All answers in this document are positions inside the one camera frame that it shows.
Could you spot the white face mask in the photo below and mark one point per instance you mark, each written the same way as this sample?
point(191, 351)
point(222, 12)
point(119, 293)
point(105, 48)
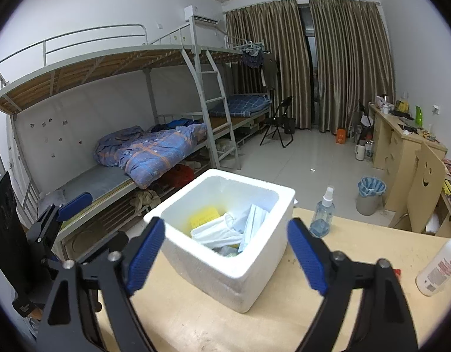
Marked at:
point(218, 234)

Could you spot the blue face mask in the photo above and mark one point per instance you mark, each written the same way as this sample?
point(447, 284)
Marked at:
point(256, 218)

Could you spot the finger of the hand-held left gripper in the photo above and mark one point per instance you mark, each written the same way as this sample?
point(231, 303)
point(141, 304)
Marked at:
point(111, 242)
point(75, 201)

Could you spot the clear blue spray bottle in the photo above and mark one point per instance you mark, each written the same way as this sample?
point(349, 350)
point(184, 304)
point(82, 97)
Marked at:
point(322, 216)

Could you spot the hanging dark clothes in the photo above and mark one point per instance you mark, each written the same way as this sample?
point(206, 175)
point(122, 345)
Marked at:
point(264, 68)

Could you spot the small orange box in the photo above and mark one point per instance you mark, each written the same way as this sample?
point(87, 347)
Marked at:
point(341, 136)

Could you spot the white thermos jug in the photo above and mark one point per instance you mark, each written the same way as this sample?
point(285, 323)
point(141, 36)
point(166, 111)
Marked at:
point(359, 152)

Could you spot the white lotion pump bottle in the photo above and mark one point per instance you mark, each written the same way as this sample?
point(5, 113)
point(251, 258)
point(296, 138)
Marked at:
point(440, 267)

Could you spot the metal bunk bed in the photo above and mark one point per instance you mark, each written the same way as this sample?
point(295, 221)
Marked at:
point(225, 51)
point(82, 66)

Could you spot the light wooden desk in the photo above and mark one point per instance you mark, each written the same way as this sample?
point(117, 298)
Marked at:
point(390, 146)

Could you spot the beige cloth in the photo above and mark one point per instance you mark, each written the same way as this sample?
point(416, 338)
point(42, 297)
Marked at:
point(146, 201)

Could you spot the brown curtain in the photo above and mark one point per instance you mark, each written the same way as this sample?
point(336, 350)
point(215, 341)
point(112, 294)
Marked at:
point(354, 66)
point(277, 62)

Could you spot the black folding chair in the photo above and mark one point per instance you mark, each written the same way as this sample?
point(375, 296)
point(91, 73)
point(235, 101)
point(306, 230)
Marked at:
point(280, 117)

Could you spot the white foam box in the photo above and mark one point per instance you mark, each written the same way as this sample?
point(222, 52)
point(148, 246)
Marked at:
point(218, 278)

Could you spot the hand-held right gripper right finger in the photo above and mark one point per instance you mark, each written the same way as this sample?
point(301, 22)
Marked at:
point(306, 256)

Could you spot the wooden chair with smiley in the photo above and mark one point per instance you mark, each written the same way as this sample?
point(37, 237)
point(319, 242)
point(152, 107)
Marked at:
point(423, 190)

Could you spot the bin with blue liner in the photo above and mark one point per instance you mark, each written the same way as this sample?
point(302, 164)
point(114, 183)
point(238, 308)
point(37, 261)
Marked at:
point(370, 200)

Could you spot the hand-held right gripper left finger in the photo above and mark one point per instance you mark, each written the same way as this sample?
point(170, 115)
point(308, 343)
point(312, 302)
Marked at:
point(146, 253)

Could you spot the blue orange checked blanket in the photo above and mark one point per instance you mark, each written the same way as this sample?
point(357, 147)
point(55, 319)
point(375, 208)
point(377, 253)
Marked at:
point(155, 150)

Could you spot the blue checked quilt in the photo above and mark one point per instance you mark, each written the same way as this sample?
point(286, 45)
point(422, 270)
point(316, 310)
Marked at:
point(240, 104)

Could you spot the green translucent object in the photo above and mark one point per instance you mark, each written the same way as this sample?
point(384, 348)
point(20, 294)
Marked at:
point(419, 116)

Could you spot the white air conditioner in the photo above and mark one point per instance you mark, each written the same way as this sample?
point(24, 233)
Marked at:
point(199, 14)

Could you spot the red snack packet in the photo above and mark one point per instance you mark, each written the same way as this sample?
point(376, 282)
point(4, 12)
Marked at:
point(397, 273)

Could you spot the red cloth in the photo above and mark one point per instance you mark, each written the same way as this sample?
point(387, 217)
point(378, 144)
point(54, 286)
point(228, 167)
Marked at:
point(179, 176)

